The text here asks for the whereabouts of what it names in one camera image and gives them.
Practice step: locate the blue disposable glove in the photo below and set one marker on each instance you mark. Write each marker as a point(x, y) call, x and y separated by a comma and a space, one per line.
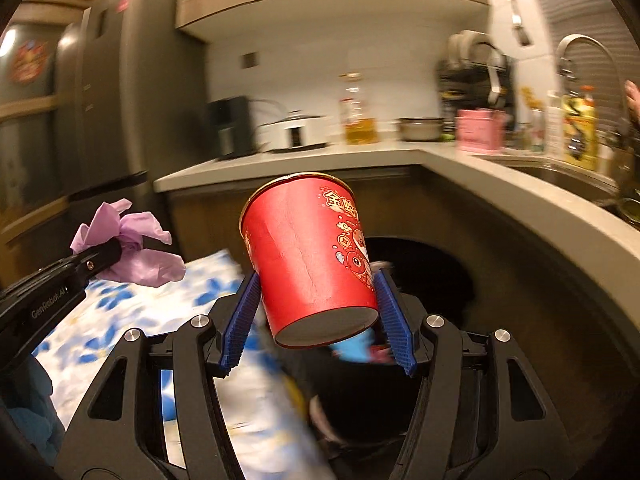
point(355, 347)

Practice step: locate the black dish rack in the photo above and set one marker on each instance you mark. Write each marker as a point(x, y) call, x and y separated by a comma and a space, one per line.
point(475, 75)

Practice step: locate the window blinds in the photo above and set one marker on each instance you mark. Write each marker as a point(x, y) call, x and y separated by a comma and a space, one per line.
point(600, 10)

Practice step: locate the white rice cooker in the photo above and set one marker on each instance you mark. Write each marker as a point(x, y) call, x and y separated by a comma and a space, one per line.
point(295, 135)

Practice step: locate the wooden glass door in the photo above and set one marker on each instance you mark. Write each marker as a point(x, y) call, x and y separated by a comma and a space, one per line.
point(30, 160)

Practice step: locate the pink plastic bag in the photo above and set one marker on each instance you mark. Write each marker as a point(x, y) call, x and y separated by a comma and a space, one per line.
point(382, 355)

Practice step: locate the pink utensil holder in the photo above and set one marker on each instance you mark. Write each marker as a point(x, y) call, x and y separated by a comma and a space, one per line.
point(480, 132)

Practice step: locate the yellow detergent bottle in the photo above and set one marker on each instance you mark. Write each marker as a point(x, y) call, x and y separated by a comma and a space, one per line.
point(580, 130)

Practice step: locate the dark wall socket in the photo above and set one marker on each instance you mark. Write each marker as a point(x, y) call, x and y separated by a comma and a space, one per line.
point(249, 60)

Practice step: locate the black trash bin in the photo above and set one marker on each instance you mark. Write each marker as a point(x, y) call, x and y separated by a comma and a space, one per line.
point(430, 285)

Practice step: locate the cooking oil bottle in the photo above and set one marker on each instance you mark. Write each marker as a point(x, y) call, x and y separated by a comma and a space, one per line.
point(359, 130)

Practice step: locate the red paper cup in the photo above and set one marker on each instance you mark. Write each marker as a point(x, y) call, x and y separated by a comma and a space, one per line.
point(300, 260)

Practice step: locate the hanging metal spatula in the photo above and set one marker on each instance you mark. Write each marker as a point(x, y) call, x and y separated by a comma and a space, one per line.
point(520, 30)

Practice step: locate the green bowl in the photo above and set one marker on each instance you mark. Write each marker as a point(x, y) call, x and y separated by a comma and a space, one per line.
point(630, 211)

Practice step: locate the steel kitchen faucet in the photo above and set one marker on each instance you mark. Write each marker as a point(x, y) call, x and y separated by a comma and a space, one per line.
point(582, 40)

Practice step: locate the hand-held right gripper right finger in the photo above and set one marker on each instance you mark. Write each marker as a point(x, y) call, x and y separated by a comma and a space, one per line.
point(395, 322)

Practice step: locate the grey kitchen counter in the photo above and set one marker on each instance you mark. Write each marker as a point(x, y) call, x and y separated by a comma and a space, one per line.
point(300, 162)

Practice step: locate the steel basin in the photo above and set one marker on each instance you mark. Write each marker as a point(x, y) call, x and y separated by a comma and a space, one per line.
point(420, 130)

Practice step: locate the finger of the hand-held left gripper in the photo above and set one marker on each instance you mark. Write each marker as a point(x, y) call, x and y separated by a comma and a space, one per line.
point(95, 257)

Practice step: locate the round flower sticker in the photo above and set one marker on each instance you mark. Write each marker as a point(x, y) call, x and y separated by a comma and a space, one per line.
point(29, 61)

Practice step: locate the black air fryer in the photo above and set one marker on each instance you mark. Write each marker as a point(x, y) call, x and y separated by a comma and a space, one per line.
point(230, 127)

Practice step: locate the dark grey refrigerator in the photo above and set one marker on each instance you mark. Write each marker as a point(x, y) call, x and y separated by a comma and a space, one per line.
point(125, 110)

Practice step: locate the blue floral tablecloth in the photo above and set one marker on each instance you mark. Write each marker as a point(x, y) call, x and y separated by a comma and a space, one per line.
point(150, 320)

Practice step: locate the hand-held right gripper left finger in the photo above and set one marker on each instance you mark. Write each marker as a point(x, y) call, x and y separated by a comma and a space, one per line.
point(242, 322)

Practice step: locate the white plastic bottle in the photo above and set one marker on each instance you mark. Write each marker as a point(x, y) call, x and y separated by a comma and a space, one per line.
point(554, 125)

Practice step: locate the person's left hand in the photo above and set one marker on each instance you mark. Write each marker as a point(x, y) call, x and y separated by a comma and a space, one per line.
point(27, 400)

